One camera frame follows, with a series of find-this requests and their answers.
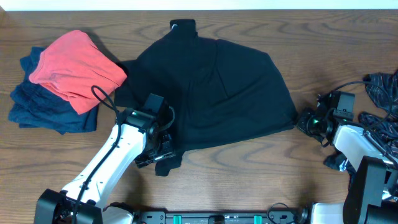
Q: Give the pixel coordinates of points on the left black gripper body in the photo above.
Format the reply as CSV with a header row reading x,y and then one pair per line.
x,y
160,154

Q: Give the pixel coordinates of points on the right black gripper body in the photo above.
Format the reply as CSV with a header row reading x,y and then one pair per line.
x,y
311,124

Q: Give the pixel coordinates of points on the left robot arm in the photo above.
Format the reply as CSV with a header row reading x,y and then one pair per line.
x,y
140,137

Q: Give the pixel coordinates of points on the plain black t-shirt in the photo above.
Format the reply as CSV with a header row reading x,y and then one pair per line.
x,y
220,92

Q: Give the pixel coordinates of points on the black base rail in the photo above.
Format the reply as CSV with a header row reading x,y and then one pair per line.
x,y
278,213

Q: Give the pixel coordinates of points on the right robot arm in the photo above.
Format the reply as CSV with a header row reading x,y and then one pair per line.
x,y
375,181

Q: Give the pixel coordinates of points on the folded navy blue garment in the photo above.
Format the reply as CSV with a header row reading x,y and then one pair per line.
x,y
36,107

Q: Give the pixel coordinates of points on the folded red garment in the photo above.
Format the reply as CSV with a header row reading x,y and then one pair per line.
x,y
71,65

